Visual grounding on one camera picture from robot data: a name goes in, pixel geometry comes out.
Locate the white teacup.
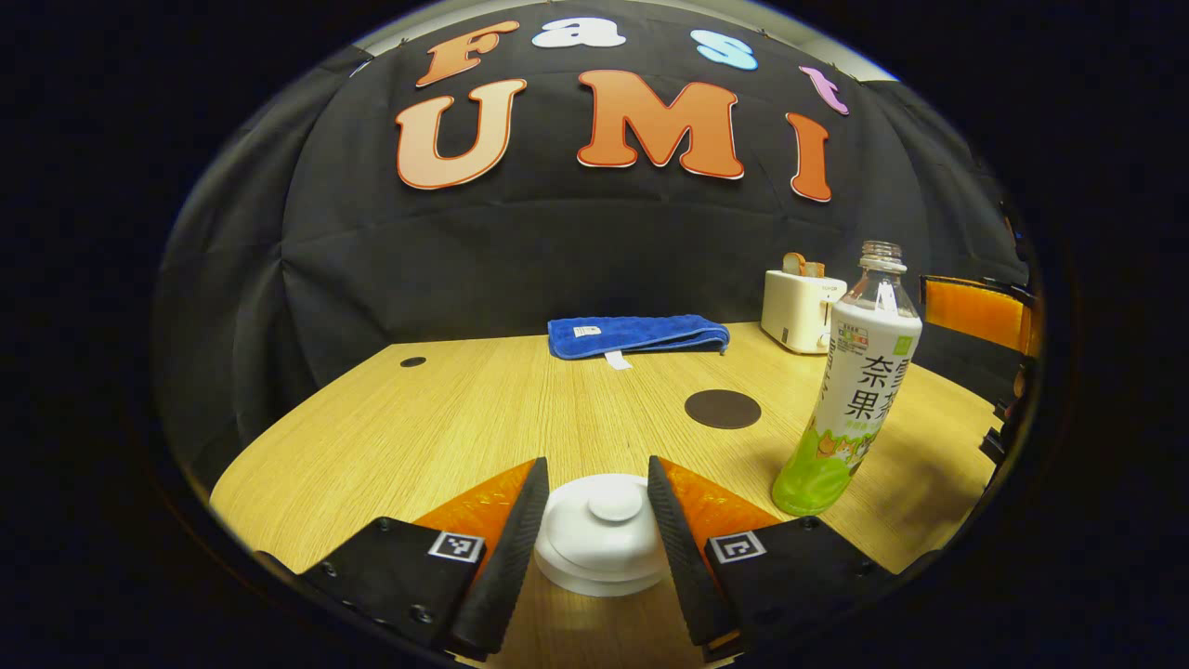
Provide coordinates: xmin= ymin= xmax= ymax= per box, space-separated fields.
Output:
xmin=535 ymin=539 xmax=672 ymax=597

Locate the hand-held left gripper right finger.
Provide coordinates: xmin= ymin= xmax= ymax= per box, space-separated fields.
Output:
xmin=647 ymin=455 xmax=897 ymax=662

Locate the white toaster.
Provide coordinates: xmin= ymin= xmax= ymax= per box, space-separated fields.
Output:
xmin=760 ymin=268 xmax=848 ymax=355

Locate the white teacup lid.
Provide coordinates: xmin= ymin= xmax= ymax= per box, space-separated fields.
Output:
xmin=544 ymin=473 xmax=666 ymax=571

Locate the brown round coaster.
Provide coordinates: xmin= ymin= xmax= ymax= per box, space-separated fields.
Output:
xmin=685 ymin=389 xmax=763 ymax=430

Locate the water bottle with green label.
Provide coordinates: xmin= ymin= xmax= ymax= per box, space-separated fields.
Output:
xmin=771 ymin=240 xmax=923 ymax=518

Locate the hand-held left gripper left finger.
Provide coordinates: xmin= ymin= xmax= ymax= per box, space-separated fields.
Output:
xmin=297 ymin=456 xmax=551 ymax=662

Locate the blue towel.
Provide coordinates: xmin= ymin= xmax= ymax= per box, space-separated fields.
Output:
xmin=546 ymin=315 xmax=731 ymax=371

